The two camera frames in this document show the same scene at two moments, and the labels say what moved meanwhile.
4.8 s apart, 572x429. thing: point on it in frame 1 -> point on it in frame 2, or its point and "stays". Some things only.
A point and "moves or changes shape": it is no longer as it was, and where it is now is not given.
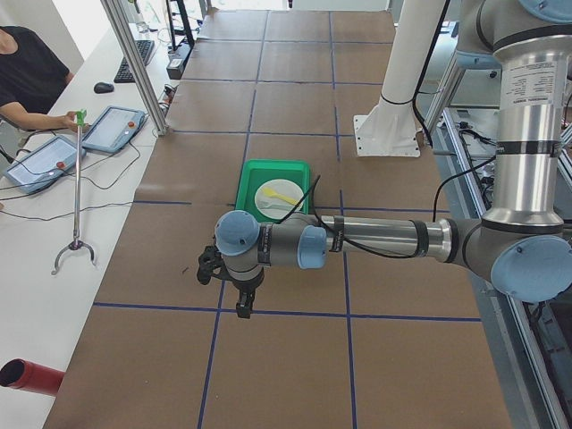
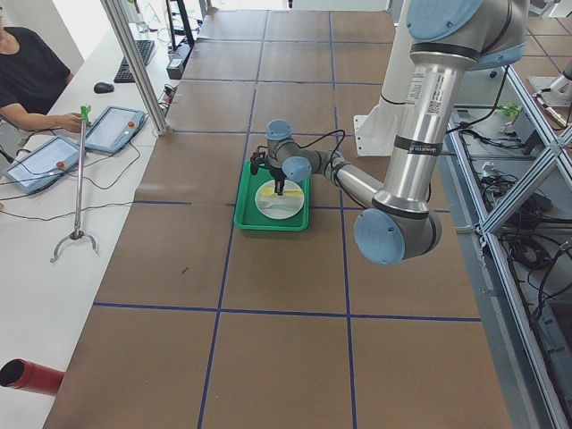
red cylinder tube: (30, 376) stays
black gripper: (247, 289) -> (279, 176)
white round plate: (274, 197) stays
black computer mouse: (103, 88) stays
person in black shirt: (33, 77) stays
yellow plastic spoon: (268, 191) moves or changes shape
